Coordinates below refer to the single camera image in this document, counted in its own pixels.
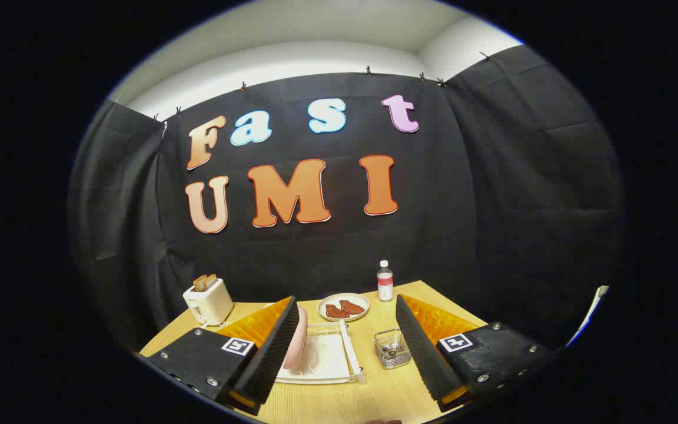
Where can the red meat slice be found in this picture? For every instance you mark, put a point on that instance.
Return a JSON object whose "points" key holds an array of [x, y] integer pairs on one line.
{"points": [[353, 307], [336, 312]]}

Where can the white toaster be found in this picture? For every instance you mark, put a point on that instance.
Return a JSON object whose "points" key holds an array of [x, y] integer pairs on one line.
{"points": [[212, 303]]}

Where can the clear bottle with red label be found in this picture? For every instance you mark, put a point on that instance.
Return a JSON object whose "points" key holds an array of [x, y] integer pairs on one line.
{"points": [[385, 285]]}

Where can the white dish rack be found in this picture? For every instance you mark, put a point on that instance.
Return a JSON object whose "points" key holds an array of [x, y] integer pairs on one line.
{"points": [[328, 360]]}

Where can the white board edge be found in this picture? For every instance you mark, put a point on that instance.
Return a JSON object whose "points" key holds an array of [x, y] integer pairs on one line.
{"points": [[592, 309]]}

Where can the black backdrop cloth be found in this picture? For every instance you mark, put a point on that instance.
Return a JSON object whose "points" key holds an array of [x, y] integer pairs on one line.
{"points": [[492, 206]]}

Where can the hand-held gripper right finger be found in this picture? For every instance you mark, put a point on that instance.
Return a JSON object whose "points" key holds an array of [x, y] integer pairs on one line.
{"points": [[424, 359]]}

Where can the toast slice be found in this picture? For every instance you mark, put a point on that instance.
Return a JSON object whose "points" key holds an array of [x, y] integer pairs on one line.
{"points": [[199, 284], [212, 280]]}

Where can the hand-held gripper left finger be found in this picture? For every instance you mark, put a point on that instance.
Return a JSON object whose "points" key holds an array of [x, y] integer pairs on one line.
{"points": [[274, 353]]}

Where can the beige plate with meat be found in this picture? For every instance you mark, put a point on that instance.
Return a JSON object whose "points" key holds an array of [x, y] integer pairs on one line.
{"points": [[328, 300]]}

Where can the pink plate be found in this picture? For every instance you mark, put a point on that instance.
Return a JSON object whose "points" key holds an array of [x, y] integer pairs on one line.
{"points": [[296, 347]]}

